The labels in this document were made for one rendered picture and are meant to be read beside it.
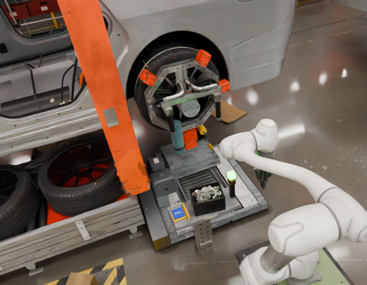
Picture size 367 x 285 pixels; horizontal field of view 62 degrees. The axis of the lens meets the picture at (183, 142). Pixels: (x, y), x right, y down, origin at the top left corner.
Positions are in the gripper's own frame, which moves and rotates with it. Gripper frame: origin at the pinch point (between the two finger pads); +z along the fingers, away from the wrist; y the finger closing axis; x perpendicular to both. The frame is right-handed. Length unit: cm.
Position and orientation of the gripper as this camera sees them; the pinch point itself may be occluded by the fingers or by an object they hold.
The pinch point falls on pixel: (263, 182)
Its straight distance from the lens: 176.9
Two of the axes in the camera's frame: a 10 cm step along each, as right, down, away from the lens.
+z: 1.1, 7.8, 6.2
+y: 9.4, -2.9, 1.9
